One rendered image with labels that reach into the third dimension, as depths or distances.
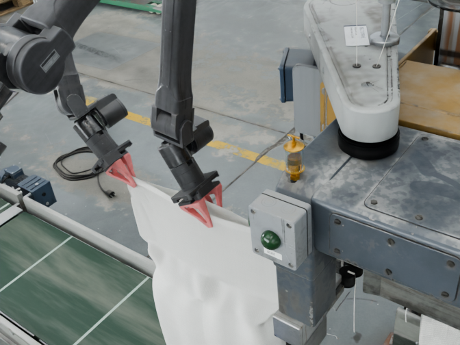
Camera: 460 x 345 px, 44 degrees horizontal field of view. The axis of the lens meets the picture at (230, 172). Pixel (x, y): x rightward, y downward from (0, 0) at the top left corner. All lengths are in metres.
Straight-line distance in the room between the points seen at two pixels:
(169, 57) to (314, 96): 0.31
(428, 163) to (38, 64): 0.56
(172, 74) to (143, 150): 2.39
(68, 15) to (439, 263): 0.60
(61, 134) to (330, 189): 3.15
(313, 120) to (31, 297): 1.30
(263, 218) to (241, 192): 2.21
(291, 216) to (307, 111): 0.50
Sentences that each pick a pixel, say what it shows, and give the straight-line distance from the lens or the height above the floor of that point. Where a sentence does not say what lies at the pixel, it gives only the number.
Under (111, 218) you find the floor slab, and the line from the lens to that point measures 2.99.
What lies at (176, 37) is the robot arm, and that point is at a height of 1.43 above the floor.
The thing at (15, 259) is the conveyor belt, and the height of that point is 0.38.
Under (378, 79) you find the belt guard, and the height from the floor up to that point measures 1.42.
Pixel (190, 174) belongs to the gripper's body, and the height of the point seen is 1.14.
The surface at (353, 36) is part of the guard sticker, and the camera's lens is 1.04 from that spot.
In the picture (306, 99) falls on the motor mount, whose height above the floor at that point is 1.24.
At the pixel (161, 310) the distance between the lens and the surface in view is 1.52.
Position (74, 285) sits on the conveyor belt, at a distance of 2.13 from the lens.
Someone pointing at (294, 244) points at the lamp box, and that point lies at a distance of 0.77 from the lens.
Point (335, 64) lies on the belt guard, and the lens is 0.95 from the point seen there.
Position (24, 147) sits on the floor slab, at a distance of 3.82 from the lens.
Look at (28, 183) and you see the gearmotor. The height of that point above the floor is 0.39.
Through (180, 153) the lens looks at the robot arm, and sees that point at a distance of 1.18.
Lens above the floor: 1.82
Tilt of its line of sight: 35 degrees down
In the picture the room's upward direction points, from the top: 7 degrees counter-clockwise
